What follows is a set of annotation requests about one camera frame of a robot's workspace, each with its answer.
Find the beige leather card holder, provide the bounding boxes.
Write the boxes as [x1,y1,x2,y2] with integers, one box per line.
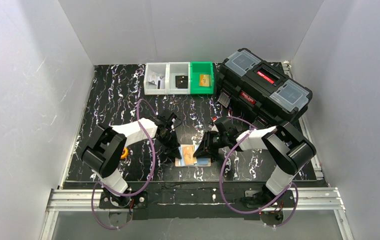
[175,144,211,167]

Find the orange gold credit card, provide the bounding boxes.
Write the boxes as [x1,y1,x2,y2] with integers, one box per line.
[182,145,197,166]

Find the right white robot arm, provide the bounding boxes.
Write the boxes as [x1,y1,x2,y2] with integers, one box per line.
[193,116,317,199]

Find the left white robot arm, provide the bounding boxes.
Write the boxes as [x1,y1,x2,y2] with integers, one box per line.
[78,110,181,197]

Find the black card in bin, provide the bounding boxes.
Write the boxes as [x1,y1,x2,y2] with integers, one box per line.
[175,79,188,89]

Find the gold card in bin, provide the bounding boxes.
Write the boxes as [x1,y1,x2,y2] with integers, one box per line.
[199,74,211,87]

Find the silver cards in bin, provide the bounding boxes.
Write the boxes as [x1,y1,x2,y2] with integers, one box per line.
[147,73,165,90]

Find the black plastic toolbox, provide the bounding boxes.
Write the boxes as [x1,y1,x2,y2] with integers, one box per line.
[214,48,313,126]

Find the middle white storage bin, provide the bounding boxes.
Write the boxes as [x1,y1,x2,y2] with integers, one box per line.
[166,62,191,95]

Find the white storage bin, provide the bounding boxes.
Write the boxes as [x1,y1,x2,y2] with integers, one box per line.
[166,62,191,95]
[143,62,167,95]

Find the left white storage bin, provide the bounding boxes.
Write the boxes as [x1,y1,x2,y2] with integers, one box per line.
[143,62,167,95]

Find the green storage bin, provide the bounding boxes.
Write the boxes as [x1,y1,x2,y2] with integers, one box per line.
[190,61,214,95]

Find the aluminium frame rail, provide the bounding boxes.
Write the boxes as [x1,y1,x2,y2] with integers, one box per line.
[40,186,354,240]

